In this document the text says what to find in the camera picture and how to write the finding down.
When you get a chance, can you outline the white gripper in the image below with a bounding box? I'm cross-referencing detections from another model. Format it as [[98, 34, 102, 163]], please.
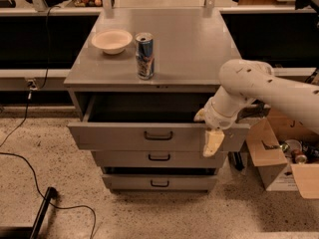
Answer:
[[193, 87, 254, 157]]

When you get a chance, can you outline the grey top drawer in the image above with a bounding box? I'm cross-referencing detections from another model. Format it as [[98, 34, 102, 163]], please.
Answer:
[[67, 93, 251, 152]]

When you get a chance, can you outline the grey drawer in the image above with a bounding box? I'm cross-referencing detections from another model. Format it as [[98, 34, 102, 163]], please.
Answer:
[[92, 150, 226, 168], [102, 174, 216, 191], [67, 93, 251, 152]]

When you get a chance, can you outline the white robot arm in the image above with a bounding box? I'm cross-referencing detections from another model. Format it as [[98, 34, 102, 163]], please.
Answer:
[[194, 59, 319, 157]]

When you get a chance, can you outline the open cardboard box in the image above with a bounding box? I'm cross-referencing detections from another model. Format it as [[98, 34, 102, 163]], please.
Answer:
[[246, 109, 319, 199]]

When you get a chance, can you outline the grey drawer cabinet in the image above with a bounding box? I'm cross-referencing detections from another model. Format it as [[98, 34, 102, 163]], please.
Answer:
[[65, 8, 249, 177]]

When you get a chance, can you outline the grey bottom drawer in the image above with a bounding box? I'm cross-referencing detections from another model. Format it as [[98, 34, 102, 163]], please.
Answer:
[[102, 174, 216, 191]]

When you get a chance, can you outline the grey middle drawer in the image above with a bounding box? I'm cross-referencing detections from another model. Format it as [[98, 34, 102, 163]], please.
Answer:
[[92, 150, 226, 168]]

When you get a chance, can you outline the red soda can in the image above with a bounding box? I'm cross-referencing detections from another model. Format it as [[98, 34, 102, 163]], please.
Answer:
[[291, 149, 307, 164]]

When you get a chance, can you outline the blue silver drink can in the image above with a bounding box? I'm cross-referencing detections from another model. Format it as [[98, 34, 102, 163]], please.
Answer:
[[135, 32, 155, 80]]

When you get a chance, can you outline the white bowl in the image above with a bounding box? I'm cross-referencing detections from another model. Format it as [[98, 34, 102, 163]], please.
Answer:
[[92, 29, 133, 55]]

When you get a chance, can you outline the black metal stand leg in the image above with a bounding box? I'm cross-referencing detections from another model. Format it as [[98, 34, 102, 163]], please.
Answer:
[[0, 186, 58, 239]]

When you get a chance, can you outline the black floor cable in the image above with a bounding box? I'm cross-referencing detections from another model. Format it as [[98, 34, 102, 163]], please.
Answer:
[[0, 151, 98, 239]]

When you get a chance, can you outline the black hanging cable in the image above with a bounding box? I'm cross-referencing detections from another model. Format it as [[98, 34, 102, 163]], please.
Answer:
[[0, 5, 54, 147]]

